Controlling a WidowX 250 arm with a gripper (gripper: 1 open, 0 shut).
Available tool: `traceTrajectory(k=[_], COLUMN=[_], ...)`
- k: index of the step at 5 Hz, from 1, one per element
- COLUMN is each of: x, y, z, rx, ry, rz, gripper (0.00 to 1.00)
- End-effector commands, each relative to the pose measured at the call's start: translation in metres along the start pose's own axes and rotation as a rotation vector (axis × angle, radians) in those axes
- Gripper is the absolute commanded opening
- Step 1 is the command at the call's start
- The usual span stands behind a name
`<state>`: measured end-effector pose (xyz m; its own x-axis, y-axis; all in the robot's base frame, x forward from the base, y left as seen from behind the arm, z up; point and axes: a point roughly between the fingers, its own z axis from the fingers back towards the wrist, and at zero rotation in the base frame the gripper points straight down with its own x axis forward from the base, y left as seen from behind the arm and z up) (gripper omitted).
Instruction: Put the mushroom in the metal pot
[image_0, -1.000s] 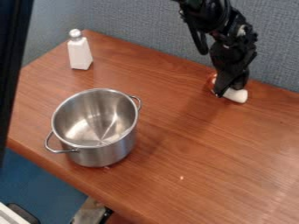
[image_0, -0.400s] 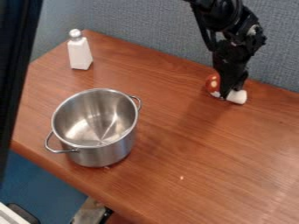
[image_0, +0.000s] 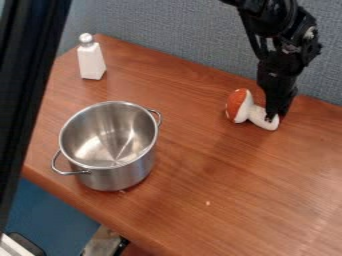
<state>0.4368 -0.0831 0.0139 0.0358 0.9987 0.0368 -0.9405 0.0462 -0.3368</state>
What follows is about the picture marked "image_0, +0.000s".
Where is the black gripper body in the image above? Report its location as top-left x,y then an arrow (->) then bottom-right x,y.
257,13 -> 322,90

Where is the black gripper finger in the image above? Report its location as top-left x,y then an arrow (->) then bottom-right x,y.
263,84 -> 287,122
278,88 -> 298,117

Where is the red and white toy mushroom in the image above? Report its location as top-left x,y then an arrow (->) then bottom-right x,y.
225,88 -> 281,131

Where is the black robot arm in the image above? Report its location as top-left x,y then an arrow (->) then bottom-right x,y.
219,0 -> 322,122

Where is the stainless steel pot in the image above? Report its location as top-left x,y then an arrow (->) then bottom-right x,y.
51,101 -> 163,191

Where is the white salt shaker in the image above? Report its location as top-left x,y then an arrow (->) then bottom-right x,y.
78,33 -> 107,80

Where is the grey table leg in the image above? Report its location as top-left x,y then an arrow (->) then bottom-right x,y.
80,225 -> 130,256

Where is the white and black floor object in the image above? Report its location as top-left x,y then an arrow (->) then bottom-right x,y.
0,232 -> 47,256

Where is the dark vertical post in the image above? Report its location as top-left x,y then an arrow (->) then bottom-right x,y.
0,0 -> 72,236

